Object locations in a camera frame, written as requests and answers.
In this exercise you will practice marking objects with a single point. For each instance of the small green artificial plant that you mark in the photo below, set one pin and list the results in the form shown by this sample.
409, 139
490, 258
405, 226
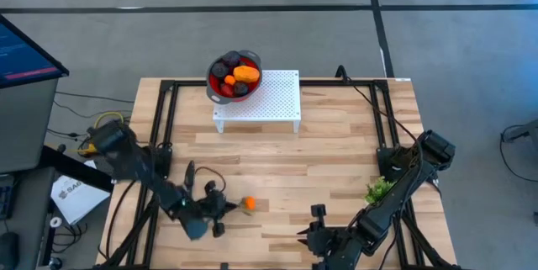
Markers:
376, 192

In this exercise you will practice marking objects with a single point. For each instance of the white printed booklet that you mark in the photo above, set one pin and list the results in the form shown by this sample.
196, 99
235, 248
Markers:
73, 198

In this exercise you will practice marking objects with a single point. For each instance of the orange yellow mango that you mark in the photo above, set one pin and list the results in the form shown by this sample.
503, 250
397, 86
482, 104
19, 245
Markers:
246, 74

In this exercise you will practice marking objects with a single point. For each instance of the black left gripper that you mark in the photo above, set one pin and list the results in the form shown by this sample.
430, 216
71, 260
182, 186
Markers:
214, 209

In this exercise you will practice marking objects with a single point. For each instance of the white perforated metal rack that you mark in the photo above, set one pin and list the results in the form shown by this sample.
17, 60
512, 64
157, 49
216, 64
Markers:
277, 102

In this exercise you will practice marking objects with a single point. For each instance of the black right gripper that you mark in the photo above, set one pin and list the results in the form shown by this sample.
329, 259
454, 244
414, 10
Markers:
332, 245

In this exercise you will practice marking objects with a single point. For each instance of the black keyboard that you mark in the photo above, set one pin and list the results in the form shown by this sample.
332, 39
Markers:
6, 196

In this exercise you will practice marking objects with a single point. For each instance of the black metal table frame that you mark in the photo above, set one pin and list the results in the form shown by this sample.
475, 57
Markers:
319, 83

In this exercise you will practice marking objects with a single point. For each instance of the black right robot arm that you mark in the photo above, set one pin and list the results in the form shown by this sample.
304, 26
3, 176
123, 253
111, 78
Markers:
399, 194

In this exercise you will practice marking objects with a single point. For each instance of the black computer mouse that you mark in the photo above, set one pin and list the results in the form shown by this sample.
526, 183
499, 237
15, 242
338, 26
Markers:
8, 251

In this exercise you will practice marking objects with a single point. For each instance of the computer monitor blue screen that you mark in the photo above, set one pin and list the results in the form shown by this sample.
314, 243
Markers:
21, 59

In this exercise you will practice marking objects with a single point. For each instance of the yellow connector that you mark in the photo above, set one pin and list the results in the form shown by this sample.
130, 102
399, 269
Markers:
86, 150

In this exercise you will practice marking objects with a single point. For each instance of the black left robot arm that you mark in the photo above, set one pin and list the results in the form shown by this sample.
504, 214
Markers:
138, 165

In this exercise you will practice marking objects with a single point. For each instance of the tangerine with green leaves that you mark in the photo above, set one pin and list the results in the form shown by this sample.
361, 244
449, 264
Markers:
250, 203

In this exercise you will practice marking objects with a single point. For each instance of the red collapsible colander grey rim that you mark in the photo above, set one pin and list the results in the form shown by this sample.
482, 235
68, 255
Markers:
254, 89

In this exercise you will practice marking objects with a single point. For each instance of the grey cabinet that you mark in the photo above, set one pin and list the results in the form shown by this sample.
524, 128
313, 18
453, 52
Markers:
25, 127

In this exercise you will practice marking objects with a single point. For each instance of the black kitchen knife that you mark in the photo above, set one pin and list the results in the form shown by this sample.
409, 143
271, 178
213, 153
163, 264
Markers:
190, 173

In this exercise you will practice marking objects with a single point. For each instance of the white tape roll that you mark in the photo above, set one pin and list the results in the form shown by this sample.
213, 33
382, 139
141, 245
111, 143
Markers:
55, 218

